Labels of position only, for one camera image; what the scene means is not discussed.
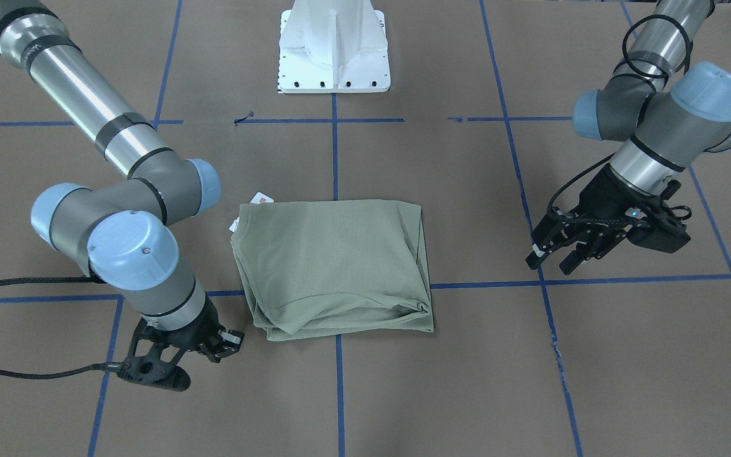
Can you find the olive green long-sleeve shirt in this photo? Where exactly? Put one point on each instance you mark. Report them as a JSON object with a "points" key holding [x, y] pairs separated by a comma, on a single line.
{"points": [[324, 268]]}

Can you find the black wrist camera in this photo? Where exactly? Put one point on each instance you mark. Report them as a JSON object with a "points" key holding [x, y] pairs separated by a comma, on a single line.
{"points": [[662, 227], [150, 369]]}

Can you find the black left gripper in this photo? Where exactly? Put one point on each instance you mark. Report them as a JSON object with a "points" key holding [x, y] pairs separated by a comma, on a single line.
{"points": [[601, 193]]}

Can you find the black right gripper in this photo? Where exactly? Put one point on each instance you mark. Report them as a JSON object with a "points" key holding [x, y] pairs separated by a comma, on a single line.
{"points": [[198, 332]]}

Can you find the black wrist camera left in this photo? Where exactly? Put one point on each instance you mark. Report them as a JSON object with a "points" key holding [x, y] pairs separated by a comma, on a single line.
{"points": [[662, 227]]}

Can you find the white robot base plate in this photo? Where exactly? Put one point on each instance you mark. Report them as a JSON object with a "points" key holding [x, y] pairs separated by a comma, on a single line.
{"points": [[333, 47]]}

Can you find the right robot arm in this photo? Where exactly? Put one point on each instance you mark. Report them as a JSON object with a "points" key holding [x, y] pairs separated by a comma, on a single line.
{"points": [[119, 233]]}

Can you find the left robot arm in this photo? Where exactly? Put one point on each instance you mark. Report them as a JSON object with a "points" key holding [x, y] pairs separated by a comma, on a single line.
{"points": [[665, 113]]}

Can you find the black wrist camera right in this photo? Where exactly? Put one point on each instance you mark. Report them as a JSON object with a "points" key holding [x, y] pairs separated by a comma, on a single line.
{"points": [[150, 369]]}

